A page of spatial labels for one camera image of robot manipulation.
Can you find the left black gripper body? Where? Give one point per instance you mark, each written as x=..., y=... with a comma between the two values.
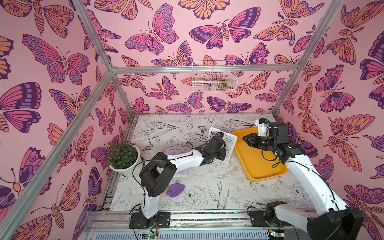
x=220, y=155

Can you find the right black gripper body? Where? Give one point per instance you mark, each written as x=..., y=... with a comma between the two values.
x=256, y=141

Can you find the clear acrylic menu holder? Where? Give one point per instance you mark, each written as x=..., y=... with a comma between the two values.
x=227, y=143

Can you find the old menu sheet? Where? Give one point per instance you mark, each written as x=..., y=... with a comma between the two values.
x=177, y=151

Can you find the new menu sheet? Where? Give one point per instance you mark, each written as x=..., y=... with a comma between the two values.
x=230, y=141

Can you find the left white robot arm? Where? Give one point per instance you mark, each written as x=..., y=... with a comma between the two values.
x=156, y=175

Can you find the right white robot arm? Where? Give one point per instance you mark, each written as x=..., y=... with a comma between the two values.
x=332, y=219

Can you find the yellow plastic tray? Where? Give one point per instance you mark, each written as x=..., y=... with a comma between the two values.
x=255, y=166

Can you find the purple pink toy shovel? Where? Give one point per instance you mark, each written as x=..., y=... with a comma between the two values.
x=173, y=190

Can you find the green item in basket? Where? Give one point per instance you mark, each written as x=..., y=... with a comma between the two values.
x=222, y=85

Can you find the white potted green plant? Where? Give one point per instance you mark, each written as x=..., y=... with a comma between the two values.
x=125, y=159

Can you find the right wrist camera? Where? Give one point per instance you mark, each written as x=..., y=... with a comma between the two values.
x=262, y=124

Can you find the white wire wall basket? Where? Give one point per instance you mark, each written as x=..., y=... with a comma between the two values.
x=205, y=79

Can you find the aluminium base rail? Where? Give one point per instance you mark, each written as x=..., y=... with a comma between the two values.
x=184, y=220

